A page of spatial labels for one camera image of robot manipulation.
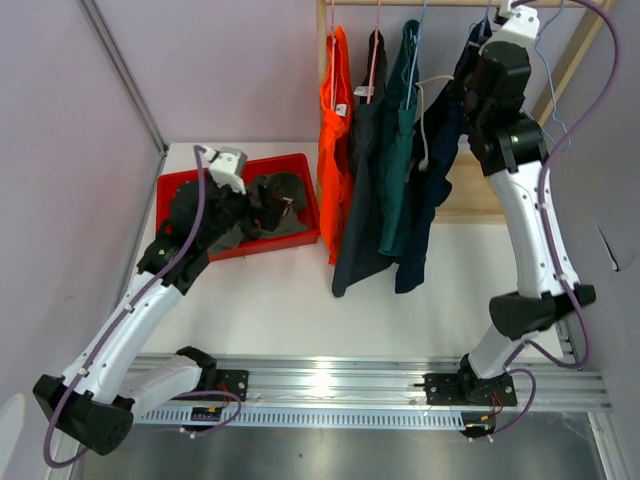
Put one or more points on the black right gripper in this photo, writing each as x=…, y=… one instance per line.
x=478, y=60

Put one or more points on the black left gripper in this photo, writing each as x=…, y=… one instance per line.
x=268, y=217

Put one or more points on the olive green shorts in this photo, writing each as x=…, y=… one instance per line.
x=285, y=185

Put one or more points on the navy blue shorts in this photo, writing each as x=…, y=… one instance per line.
x=435, y=146

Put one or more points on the light blue wire hanger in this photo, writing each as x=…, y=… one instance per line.
x=554, y=77

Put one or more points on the teal green shorts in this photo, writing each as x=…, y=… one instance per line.
x=395, y=159

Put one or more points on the blue hanger of teal shorts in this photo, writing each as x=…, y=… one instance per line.
x=414, y=53

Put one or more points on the blue hanger of navy shorts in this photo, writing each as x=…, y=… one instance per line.
x=481, y=31

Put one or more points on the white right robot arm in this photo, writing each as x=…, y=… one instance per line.
x=512, y=153

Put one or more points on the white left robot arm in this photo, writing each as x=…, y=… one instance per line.
x=91, y=401

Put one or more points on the dark grey shorts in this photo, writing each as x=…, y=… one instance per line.
x=358, y=257

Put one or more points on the orange shorts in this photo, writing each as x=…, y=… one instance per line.
x=334, y=178

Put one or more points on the pink hanger of grey shorts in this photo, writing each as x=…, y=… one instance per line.
x=365, y=93

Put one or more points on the pink hanger of orange shorts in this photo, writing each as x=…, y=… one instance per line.
x=333, y=62

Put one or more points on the red plastic tray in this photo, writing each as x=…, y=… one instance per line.
x=295, y=164

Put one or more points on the wooden clothes rack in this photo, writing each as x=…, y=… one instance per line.
x=474, y=202

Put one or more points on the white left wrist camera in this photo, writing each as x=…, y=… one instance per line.
x=226, y=166

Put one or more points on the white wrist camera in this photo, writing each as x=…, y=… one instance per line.
x=519, y=28
x=226, y=166

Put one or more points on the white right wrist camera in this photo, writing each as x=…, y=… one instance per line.
x=519, y=28

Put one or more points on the aluminium mounting rail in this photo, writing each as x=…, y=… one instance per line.
x=394, y=383

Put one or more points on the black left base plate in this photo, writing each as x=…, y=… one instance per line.
x=234, y=381

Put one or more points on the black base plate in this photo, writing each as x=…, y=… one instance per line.
x=234, y=381
x=457, y=389

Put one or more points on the slotted grey cable duct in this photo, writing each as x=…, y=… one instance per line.
x=252, y=416

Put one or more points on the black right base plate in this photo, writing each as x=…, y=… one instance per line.
x=457, y=389

